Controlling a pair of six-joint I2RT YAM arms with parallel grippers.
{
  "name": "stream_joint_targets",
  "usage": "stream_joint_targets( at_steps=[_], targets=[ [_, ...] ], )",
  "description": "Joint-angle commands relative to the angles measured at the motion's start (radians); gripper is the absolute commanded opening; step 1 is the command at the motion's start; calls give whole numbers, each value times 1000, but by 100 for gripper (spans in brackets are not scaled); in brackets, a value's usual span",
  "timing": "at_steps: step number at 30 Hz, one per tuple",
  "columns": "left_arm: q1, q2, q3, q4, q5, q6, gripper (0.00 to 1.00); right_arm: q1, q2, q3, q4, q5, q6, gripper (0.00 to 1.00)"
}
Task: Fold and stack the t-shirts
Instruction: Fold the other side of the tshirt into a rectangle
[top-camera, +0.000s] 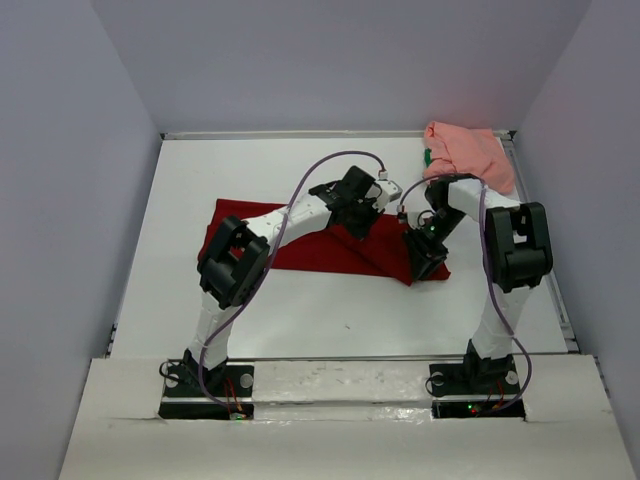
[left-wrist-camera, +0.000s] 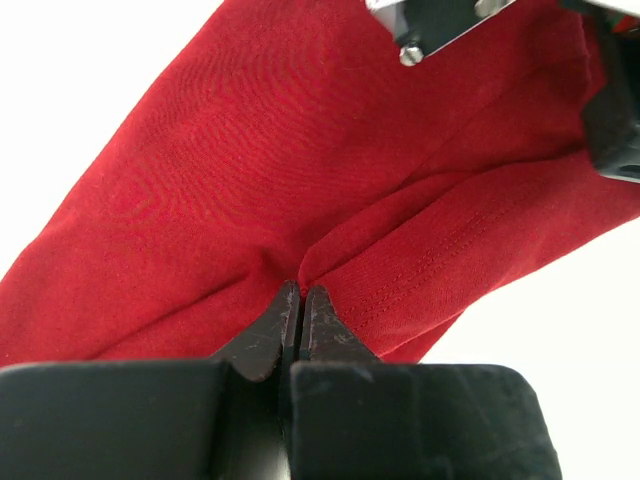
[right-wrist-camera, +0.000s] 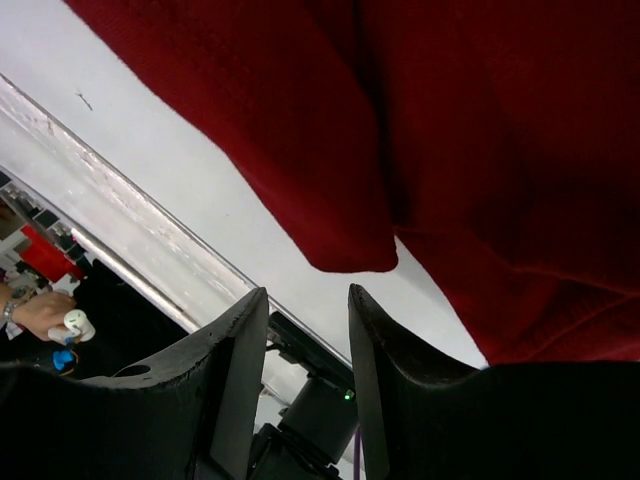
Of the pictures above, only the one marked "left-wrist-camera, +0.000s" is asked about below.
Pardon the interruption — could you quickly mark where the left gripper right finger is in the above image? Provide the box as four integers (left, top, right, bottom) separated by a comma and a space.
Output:
289, 287, 561, 479

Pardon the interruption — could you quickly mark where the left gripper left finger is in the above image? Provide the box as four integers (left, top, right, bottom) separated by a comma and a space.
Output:
1, 282, 300, 479

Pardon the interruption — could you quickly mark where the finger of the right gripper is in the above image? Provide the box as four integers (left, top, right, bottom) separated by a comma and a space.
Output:
582, 9, 639, 181

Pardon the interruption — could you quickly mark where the red t shirt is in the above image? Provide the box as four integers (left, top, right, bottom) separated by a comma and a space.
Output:
1, 1, 639, 365

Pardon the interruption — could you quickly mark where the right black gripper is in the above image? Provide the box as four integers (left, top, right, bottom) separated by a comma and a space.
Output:
365, 0, 512, 66

